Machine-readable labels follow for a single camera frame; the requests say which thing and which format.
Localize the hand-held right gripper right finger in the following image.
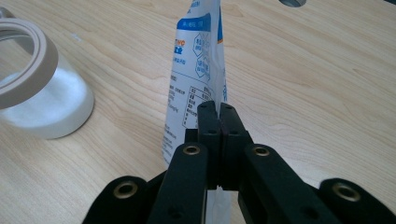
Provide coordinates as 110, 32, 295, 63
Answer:
219, 103, 340, 224

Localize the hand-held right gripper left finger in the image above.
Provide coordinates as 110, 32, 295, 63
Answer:
148, 101, 223, 224

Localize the white and blue pouch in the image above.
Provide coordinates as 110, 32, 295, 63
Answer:
161, 0, 233, 224

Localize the clear jar with beige rim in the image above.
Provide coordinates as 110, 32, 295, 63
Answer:
0, 7, 95, 140

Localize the grey table cable grommet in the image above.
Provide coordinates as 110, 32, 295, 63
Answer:
277, 0, 307, 8

